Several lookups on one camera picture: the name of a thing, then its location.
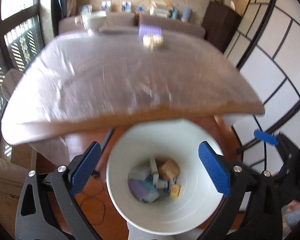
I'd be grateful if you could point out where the photo frame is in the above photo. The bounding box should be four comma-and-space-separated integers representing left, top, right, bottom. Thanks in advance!
101, 0, 112, 11
135, 6, 146, 14
79, 4, 93, 15
121, 1, 132, 12

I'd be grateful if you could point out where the small teal cup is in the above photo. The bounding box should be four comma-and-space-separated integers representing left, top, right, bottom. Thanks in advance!
171, 9, 179, 19

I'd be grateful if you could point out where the brown sofa cushion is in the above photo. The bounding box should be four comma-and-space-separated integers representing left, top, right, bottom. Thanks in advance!
139, 14, 206, 38
58, 11, 138, 34

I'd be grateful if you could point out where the yellow plastic cap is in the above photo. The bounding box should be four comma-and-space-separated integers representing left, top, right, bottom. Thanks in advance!
170, 184, 181, 199

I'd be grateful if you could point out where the purple ribbed plastic cup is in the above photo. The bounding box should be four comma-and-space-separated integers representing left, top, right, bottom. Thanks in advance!
128, 179, 149, 202

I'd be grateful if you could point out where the photo frame far left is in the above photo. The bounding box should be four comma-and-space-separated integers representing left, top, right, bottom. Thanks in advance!
79, 4, 93, 15

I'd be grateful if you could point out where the stack of books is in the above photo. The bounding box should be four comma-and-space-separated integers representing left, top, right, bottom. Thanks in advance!
149, 0, 173, 18

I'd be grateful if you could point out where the person right hand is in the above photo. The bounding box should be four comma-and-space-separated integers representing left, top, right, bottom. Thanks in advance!
282, 200, 300, 233

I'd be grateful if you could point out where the brown sofa left cushion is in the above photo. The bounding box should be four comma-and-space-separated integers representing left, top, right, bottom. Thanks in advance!
58, 11, 138, 34

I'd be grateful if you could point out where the dark wooden cabinet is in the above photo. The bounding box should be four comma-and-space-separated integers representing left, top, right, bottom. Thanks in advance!
202, 1, 242, 53

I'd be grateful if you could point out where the grey blue cylinder speaker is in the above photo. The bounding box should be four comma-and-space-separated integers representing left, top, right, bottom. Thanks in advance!
180, 7, 192, 22

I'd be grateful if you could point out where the blue white tissue pack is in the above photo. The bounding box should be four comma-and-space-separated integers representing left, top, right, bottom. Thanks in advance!
152, 173, 177, 192

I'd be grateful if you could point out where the purple hair roller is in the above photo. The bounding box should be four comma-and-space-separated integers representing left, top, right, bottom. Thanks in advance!
139, 24, 162, 37

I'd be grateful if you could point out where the white blue medicine box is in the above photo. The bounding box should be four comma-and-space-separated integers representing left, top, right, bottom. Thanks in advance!
150, 158, 159, 176

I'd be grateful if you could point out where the brown cardboard box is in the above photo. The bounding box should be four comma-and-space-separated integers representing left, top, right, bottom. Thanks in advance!
158, 159, 180, 180

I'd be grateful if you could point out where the white trash bin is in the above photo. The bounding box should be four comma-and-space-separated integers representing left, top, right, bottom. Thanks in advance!
106, 119, 223, 236

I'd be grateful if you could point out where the brown sofa right cushion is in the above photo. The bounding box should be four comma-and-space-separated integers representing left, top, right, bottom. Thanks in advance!
139, 14, 206, 38

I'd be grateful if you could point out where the white translucent plastic box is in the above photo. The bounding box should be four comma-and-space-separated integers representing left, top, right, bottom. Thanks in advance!
129, 166, 151, 181

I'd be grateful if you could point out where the large white teacup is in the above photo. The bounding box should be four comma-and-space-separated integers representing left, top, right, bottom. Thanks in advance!
75, 11, 107, 34

